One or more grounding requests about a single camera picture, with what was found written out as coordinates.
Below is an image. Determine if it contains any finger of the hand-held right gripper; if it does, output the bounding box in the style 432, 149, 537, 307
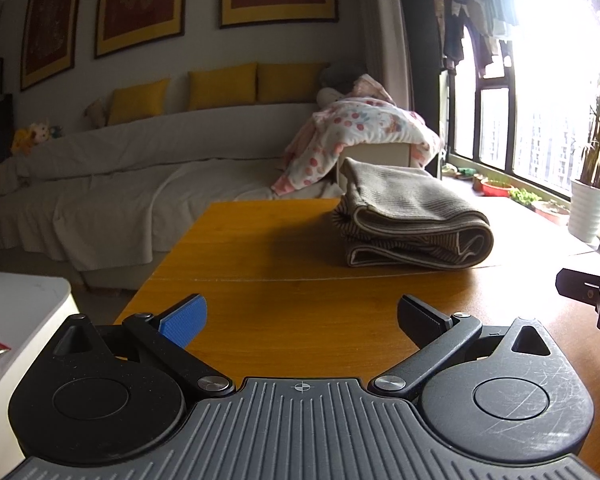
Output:
555, 269, 600, 333

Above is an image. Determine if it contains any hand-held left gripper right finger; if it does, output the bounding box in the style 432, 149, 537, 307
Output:
371, 294, 557, 397

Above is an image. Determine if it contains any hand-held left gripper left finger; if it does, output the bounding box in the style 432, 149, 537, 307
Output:
54, 294, 235, 397

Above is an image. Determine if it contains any striped beige sweater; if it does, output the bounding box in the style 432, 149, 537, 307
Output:
330, 157, 495, 269

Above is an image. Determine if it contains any row of hanging clothes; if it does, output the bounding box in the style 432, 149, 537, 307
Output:
432, 0, 519, 69

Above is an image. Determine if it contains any palm in white pot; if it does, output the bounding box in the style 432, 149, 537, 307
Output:
567, 0, 600, 244

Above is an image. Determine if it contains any pink basin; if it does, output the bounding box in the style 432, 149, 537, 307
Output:
534, 199, 571, 227

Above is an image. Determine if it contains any green plant in black pot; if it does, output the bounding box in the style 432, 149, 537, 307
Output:
508, 187, 541, 209

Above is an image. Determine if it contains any red basin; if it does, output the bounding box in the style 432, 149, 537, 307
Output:
479, 178, 514, 197

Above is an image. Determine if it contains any white covered sofa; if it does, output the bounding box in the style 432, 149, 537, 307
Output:
0, 101, 342, 292

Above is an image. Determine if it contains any white side table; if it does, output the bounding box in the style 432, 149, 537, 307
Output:
0, 269, 79, 467

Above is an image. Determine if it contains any beige armchair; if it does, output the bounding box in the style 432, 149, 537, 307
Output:
335, 142, 414, 197

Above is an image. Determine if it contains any black framed window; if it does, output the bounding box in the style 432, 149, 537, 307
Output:
449, 0, 600, 202

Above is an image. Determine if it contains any floral pink white blanket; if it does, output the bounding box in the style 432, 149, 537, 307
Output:
272, 99, 442, 197

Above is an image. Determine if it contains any beige patterned cushion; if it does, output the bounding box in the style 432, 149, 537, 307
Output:
84, 97, 114, 129

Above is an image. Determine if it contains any pink patterned garment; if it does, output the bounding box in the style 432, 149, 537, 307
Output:
347, 73, 396, 106

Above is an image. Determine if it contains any white plush toy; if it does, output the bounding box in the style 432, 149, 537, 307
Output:
27, 119, 51, 144

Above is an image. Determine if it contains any yellow plush toy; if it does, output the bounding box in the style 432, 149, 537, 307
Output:
10, 128, 34, 156

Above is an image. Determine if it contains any grey plush toy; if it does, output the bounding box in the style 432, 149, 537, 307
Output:
317, 62, 366, 106

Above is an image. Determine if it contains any beige curtain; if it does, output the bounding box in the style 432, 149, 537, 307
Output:
354, 0, 417, 112

